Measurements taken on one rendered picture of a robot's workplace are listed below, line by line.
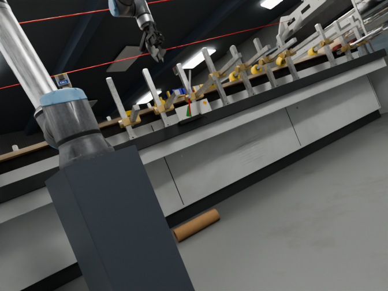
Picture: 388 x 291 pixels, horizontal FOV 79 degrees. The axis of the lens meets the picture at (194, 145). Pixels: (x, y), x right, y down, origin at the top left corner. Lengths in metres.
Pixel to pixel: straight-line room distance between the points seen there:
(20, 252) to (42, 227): 0.17
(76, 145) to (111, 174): 0.15
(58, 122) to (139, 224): 0.43
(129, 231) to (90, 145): 0.31
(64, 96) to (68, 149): 0.18
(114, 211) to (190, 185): 1.13
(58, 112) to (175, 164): 1.12
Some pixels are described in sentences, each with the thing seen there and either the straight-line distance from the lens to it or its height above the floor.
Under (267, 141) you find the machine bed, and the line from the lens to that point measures 2.21.
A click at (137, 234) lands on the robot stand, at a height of 0.32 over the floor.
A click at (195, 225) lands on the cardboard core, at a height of 0.05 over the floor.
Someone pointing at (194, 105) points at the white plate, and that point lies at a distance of 1.71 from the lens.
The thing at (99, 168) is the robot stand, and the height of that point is 0.56.
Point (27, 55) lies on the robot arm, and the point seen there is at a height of 1.09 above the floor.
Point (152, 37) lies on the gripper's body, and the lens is 1.45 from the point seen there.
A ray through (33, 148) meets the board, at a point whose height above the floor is 0.88.
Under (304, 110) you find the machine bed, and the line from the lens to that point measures 2.57.
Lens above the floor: 0.52
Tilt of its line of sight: level
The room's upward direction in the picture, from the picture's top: 22 degrees counter-clockwise
